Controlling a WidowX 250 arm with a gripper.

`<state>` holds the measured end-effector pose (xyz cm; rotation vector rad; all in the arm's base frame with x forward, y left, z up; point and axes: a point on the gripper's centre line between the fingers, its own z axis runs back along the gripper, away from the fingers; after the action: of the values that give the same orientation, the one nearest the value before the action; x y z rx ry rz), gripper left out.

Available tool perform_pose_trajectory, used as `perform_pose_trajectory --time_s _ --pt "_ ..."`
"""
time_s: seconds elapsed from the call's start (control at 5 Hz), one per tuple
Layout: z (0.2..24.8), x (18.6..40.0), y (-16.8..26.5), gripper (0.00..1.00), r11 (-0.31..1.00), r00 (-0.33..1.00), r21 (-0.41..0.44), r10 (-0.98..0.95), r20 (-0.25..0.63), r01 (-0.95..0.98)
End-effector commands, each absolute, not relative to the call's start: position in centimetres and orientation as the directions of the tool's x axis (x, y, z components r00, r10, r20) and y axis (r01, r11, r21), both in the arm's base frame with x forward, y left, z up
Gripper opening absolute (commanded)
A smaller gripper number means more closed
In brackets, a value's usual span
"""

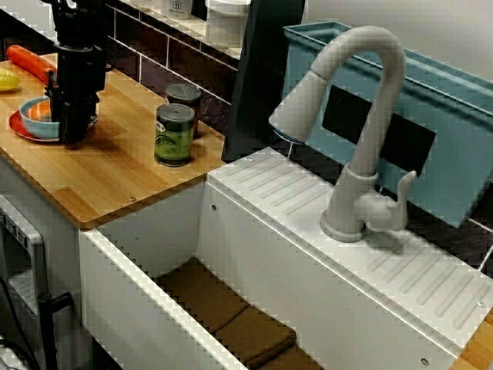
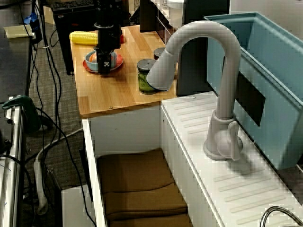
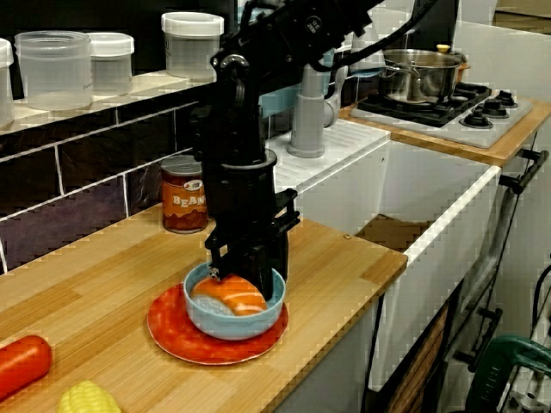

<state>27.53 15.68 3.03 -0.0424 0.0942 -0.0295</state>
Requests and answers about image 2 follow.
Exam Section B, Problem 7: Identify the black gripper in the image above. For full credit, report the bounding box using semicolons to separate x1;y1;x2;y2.
94;22;123;75

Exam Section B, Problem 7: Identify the bent metal wire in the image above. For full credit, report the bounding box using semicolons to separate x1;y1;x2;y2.
259;206;303;227

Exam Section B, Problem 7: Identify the yellow note pad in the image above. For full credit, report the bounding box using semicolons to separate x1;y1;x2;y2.
3;25;34;39

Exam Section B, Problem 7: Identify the brown folded cloth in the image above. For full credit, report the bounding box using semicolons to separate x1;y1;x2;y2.
97;148;194;227

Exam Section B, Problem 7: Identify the white cable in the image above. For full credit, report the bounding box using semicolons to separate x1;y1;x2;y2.
35;128;84;164

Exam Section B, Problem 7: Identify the black keyboard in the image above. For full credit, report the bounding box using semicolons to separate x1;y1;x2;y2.
52;0;97;11

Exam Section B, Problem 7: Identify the green clamp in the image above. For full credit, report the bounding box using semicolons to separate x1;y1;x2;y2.
1;95;42;134

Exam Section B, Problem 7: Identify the black cable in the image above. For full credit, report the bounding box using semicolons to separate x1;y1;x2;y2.
35;107;97;227
35;0;62;142

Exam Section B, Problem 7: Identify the silver metal frame rail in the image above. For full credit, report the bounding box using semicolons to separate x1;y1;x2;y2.
0;96;24;227

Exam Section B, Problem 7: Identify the white power strip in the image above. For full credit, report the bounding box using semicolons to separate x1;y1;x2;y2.
33;157;49;216

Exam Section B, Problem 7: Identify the grey toy faucet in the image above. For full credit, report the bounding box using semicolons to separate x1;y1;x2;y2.
146;20;244;162

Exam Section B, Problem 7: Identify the yellow toy corn cob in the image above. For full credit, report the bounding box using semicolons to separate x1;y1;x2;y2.
69;31;99;46

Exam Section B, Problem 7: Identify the dark lidded jar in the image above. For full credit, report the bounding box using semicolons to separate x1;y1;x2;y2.
153;47;166;61

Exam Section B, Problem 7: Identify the white box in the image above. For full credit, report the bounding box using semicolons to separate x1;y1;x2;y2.
61;184;97;227

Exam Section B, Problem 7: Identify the black computer tower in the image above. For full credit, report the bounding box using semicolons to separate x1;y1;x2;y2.
52;4;100;76

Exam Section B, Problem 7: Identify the teal plastic bin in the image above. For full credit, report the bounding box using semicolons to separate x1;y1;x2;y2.
203;11;303;171

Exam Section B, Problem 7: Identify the cardboard box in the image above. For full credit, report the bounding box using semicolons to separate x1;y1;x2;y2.
44;6;55;26

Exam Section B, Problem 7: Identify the plain white jar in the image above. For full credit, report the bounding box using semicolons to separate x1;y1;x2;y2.
167;0;185;28

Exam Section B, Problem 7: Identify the black upright post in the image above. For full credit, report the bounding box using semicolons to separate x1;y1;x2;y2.
176;0;230;96

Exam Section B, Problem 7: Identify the white toy sink unit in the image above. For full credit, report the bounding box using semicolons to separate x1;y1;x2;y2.
81;92;303;227

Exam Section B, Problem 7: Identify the light blue bowl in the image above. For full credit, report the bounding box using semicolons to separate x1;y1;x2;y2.
84;51;118;72

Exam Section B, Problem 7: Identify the red round plate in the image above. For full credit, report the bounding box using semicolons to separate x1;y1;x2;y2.
82;53;124;74

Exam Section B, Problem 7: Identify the green glass jar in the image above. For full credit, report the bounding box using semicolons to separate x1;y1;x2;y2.
136;58;158;96

